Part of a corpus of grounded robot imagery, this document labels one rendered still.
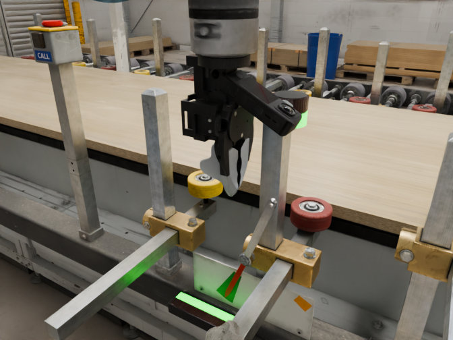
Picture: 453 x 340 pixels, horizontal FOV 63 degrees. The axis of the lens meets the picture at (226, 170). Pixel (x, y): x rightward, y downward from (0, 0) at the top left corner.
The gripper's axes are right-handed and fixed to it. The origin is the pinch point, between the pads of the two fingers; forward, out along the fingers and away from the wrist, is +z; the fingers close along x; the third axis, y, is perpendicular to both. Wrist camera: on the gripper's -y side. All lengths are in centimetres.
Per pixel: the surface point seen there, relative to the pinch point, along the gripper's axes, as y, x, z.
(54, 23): 46, -7, -22
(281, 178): -4.7, -6.7, -0.2
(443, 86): -23, -115, 4
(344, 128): 0, -70, 11
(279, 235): -4.7, -7.7, 11.7
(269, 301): -8.5, 4.3, 15.2
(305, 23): 251, -725, 29
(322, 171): -3.5, -35.7, 10.8
